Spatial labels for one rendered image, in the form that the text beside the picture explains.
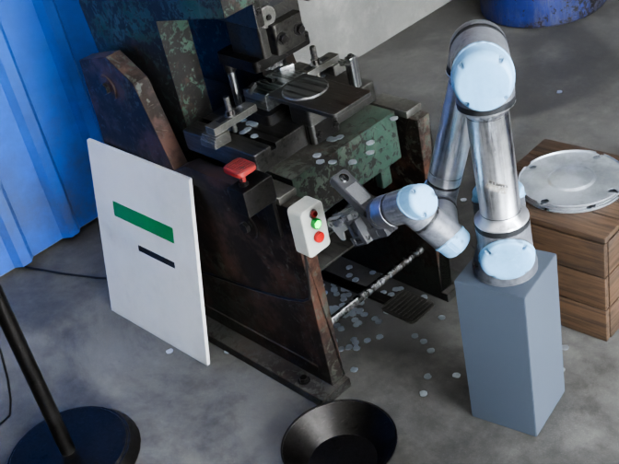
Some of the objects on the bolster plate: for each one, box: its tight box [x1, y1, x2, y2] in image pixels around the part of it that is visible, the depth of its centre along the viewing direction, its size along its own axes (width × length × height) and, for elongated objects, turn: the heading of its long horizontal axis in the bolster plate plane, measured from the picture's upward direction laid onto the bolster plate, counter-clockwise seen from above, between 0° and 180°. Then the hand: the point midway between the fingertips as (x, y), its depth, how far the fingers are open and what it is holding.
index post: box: [344, 53, 362, 87], centre depth 266 cm, size 3×3×10 cm
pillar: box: [228, 72, 243, 106], centre depth 263 cm, size 2×2×14 cm
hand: (330, 219), depth 233 cm, fingers closed
